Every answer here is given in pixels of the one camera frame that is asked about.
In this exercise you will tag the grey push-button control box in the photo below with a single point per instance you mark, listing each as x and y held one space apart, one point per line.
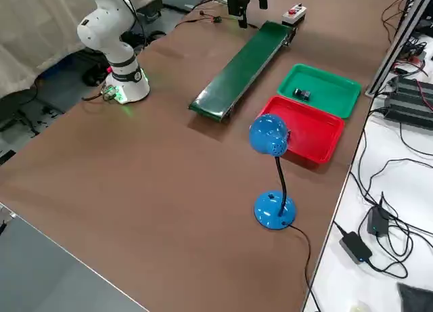
293 16

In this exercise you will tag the black-capped push-button part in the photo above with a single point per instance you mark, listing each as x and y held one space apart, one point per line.
302 94

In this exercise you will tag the green conveyor belt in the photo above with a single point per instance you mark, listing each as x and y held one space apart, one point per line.
243 75

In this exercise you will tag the small black connector module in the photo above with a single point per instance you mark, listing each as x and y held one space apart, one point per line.
217 19

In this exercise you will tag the green plastic tray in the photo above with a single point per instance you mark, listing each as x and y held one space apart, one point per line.
331 88

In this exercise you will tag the blue desk lamp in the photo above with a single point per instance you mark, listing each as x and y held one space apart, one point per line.
267 132

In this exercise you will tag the red plastic tray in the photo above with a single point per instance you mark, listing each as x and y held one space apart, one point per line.
311 129

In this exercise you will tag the aluminium profile beam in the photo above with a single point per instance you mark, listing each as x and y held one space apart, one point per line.
395 48

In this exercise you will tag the black finned power supply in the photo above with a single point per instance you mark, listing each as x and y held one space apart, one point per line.
412 88
409 114

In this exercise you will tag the white cloth curtain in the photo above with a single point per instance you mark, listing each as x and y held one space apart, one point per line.
34 38

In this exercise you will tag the black power adapter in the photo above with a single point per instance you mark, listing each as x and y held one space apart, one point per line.
377 222
355 247

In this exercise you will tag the dark grey cloth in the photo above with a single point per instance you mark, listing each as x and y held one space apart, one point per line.
416 298

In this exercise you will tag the grey metal side table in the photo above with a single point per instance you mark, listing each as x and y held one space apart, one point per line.
34 274

